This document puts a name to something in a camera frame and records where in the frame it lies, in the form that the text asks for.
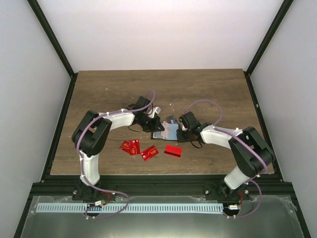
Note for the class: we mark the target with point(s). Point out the red VIP card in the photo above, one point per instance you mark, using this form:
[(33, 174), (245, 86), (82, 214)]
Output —
[(149, 153)]

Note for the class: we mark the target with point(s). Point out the white card red print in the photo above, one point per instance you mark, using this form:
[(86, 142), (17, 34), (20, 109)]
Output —
[(167, 130)]

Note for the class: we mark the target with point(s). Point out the black leather card holder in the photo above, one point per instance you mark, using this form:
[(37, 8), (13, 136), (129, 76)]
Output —
[(172, 136)]

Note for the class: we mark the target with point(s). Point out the black aluminium frame rail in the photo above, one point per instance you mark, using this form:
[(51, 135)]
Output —
[(157, 185)]

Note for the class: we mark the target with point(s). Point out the red magnetic stripe card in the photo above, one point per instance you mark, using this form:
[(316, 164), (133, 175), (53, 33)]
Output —
[(173, 151)]

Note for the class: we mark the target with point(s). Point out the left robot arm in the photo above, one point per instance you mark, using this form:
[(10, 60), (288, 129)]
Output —
[(90, 137)]

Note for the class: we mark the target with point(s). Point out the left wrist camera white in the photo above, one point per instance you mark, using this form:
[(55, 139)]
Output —
[(153, 112)]

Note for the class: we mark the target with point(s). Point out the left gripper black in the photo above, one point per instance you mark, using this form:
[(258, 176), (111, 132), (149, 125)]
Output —
[(154, 128)]

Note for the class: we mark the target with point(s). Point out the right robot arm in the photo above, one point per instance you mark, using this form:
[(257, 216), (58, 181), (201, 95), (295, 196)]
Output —
[(250, 151)]

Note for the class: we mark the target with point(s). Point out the light blue slotted cable duct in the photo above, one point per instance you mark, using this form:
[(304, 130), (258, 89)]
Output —
[(200, 208)]

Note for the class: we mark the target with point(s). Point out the red VIP card overlapped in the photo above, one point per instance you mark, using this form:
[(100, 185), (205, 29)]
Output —
[(134, 147)]

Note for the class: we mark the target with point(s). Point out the metal sheet front panel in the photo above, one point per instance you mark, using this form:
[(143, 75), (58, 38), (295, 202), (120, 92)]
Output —
[(260, 217)]

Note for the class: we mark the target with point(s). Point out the black VIP card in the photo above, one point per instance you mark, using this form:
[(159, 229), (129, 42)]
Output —
[(171, 119)]

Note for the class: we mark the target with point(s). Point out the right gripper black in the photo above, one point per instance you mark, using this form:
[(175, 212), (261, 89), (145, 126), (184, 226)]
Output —
[(180, 138)]

